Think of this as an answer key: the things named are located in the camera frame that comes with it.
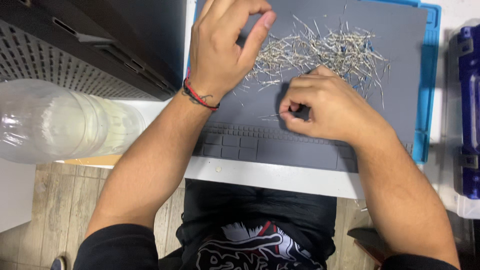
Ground clear plastic box blue latches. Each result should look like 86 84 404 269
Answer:
437 19 480 220

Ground brown wooden stool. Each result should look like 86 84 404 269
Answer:
347 226 393 265

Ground clear plastic bottle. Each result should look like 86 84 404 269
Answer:
0 78 147 165

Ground red and black string bracelet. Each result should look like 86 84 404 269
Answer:
182 67 221 112

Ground black printed t-shirt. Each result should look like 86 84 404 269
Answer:
73 178 460 270

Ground person's right hand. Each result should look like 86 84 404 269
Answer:
279 65 393 148

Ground grey silicone work mat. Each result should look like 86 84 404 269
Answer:
191 0 428 174

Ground black perforated device case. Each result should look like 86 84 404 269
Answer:
0 0 187 102

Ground person's left hand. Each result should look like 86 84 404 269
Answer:
186 0 277 107

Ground pile of wire-leaded resistors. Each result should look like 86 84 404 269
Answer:
232 4 392 110

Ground blue silicone work mat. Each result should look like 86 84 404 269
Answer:
185 0 442 164

